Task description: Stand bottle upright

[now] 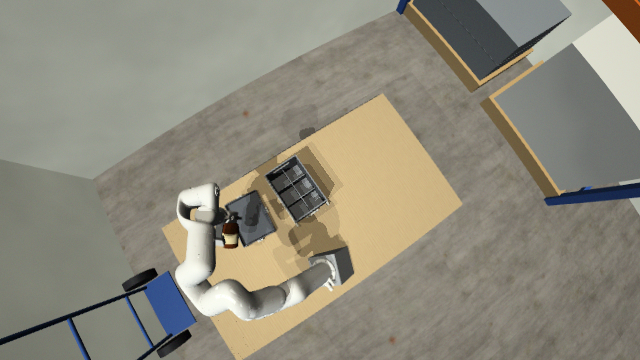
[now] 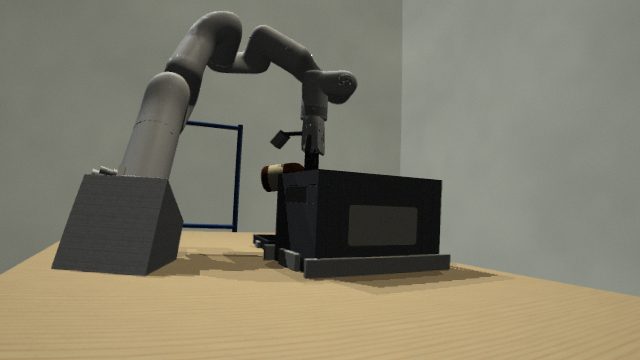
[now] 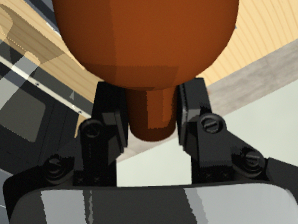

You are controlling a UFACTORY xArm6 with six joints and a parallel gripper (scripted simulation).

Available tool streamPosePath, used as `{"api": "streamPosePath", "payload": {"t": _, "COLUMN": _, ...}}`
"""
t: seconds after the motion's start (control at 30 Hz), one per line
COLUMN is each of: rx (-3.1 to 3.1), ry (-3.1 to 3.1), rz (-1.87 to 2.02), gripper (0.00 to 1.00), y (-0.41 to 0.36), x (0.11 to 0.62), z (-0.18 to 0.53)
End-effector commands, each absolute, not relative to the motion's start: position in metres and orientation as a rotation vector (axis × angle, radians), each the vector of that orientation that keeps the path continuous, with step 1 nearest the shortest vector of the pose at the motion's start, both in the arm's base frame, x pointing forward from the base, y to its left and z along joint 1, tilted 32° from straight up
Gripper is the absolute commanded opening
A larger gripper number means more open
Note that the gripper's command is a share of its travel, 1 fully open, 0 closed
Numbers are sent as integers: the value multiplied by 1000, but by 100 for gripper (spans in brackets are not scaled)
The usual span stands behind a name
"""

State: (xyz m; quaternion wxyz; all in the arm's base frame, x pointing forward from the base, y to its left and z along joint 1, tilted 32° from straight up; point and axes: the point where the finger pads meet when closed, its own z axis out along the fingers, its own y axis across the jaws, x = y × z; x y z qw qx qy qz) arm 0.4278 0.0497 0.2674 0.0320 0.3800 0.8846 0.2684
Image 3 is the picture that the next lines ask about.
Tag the dark brown bottle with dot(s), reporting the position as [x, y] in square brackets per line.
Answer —
[147, 47]

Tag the dark grey tray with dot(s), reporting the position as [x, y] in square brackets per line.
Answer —
[45, 9]

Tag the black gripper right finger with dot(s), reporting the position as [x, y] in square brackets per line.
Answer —
[220, 153]

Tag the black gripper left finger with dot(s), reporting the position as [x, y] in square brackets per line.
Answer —
[88, 159]

